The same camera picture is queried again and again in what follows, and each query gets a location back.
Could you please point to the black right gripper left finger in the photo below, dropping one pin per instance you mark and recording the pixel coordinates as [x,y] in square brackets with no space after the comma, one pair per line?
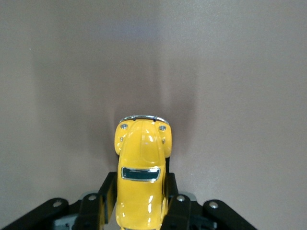
[96,210]

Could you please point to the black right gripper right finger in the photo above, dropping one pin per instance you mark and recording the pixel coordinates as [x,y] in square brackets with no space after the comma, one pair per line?
[177,210]

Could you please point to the yellow beetle toy car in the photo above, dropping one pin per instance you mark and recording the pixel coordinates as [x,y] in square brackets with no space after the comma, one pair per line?
[141,155]

